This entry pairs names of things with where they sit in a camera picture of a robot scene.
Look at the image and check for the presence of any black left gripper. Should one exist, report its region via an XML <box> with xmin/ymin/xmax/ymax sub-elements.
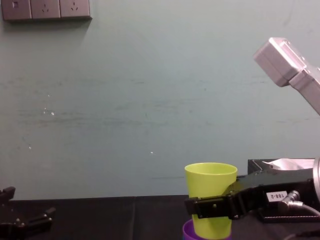
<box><xmin>0</xmin><ymin>186</ymin><xmax>57</xmax><ymax>240</ymax></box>

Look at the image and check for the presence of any dark cable with silver plug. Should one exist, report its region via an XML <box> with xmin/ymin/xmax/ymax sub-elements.
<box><xmin>277</xmin><ymin>189</ymin><xmax>320</xmax><ymax>219</ymax></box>

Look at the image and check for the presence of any white tissue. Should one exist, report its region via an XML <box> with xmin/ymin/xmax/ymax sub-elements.
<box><xmin>261</xmin><ymin>158</ymin><xmax>315</xmax><ymax>172</ymax></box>

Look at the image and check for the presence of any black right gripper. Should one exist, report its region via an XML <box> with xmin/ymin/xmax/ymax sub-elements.
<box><xmin>184</xmin><ymin>167</ymin><xmax>315</xmax><ymax>221</ymax></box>

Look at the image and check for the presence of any lime green plastic cup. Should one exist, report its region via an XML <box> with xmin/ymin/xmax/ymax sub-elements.
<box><xmin>184</xmin><ymin>162</ymin><xmax>238</xmax><ymax>240</ymax></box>

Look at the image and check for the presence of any grey wall power socket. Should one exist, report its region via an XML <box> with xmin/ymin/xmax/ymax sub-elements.
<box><xmin>59</xmin><ymin>0</ymin><xmax>91</xmax><ymax>20</ymax></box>
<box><xmin>30</xmin><ymin>0</ymin><xmax>62</xmax><ymax>20</ymax></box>

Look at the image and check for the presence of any black leather tissue box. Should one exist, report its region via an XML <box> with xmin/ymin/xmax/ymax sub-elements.
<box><xmin>247</xmin><ymin>157</ymin><xmax>320</xmax><ymax>224</ymax></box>

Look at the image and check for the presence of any grey wall data port plate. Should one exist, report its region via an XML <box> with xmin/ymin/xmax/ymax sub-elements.
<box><xmin>1</xmin><ymin>0</ymin><xmax>33</xmax><ymax>21</ymax></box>

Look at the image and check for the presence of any black table cloth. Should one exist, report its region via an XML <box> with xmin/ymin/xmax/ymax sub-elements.
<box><xmin>0</xmin><ymin>194</ymin><xmax>320</xmax><ymax>240</ymax></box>

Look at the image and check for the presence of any purple plastic cup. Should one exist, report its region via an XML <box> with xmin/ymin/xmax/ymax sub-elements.
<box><xmin>181</xmin><ymin>218</ymin><xmax>233</xmax><ymax>240</ymax></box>

